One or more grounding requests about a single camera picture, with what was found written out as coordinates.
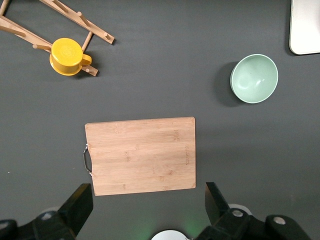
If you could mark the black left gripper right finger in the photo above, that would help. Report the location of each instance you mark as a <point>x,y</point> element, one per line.
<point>232,225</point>

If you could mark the wooden cutting board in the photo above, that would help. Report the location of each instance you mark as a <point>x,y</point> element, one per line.
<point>140,155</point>

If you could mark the cream bear print tray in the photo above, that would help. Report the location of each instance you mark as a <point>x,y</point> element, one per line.
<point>306,27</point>

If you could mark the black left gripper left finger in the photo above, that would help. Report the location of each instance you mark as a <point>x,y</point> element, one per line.
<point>62,220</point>

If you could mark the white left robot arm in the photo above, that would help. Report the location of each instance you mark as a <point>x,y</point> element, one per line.
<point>168,235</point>

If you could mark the light green bowl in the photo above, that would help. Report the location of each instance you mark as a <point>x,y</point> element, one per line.
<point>253,78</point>

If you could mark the wooden peg mug rack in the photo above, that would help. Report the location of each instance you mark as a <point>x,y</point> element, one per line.
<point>95,27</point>

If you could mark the yellow mug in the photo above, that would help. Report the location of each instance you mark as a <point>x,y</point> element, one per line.
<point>66,53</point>

